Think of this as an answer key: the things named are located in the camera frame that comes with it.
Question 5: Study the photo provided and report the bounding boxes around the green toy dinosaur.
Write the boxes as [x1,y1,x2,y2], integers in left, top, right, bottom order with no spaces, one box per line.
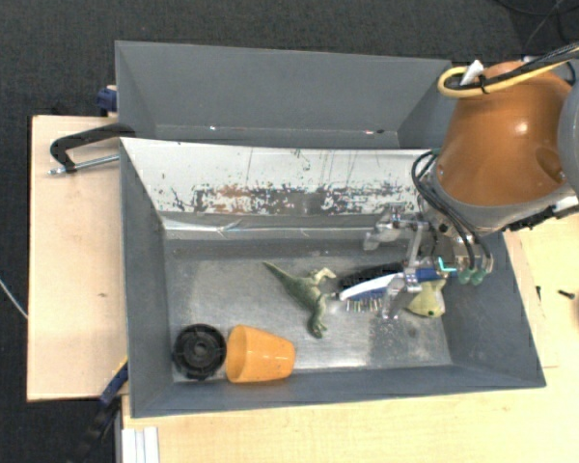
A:
[262,259,339,340]

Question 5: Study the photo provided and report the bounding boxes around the pale yellow-green toy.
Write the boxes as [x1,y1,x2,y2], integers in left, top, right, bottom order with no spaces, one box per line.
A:
[404,279,448,319]

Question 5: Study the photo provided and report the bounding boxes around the pale wood board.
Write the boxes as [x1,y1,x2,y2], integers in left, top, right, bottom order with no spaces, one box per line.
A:
[26,115,129,402]

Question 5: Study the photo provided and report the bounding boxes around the orange plastic cup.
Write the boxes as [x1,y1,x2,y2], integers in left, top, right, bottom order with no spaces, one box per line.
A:
[225,324,297,385]

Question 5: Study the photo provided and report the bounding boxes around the grey metal bin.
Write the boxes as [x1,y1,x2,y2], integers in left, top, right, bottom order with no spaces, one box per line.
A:
[114,40,547,419]

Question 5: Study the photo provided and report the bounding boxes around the black round lid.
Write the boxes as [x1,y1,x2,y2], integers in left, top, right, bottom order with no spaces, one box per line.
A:
[171,322,229,382]

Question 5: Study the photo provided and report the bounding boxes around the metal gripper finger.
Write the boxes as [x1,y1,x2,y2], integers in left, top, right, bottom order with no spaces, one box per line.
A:
[363,211,420,253]
[379,269,423,319]

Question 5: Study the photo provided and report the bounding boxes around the white and blue brush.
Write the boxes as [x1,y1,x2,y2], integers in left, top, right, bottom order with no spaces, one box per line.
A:
[337,260,409,314]

